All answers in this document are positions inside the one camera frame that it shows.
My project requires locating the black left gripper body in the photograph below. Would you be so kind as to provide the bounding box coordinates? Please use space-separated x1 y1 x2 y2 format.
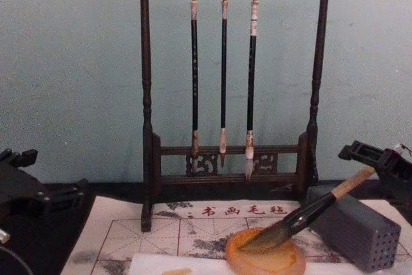
0 160 53 225

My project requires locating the thin black calligraphy brush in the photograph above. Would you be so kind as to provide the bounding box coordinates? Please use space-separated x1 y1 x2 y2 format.
219 0 230 169

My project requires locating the grey block with holes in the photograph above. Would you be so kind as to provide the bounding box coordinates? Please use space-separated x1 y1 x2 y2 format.
304 184 403 273

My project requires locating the orange round ink dish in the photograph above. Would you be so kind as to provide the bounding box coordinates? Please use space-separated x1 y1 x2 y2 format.
224 227 308 275

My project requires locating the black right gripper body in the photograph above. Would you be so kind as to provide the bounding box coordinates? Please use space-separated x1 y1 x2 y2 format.
375 147 412 212

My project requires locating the large brush with tan handle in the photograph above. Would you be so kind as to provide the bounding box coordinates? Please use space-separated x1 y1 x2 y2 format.
239 167 377 251

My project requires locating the dark carved wooden brush rack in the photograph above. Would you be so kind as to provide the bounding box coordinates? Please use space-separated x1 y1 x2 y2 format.
109 0 364 233

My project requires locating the thin dark cable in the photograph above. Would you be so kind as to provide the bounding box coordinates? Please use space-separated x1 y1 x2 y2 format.
0 245 34 275

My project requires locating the white felt mat, red grid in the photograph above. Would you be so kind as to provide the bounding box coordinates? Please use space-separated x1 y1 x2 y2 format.
60 194 412 275

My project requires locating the white paper sheet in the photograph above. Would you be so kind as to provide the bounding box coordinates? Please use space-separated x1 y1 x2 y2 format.
127 251 412 275

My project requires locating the black brush with white tip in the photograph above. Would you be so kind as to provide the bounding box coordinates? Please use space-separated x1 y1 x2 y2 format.
244 0 261 182

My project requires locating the black brush with brown tip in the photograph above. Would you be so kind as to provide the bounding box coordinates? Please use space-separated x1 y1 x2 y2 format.
189 0 201 173

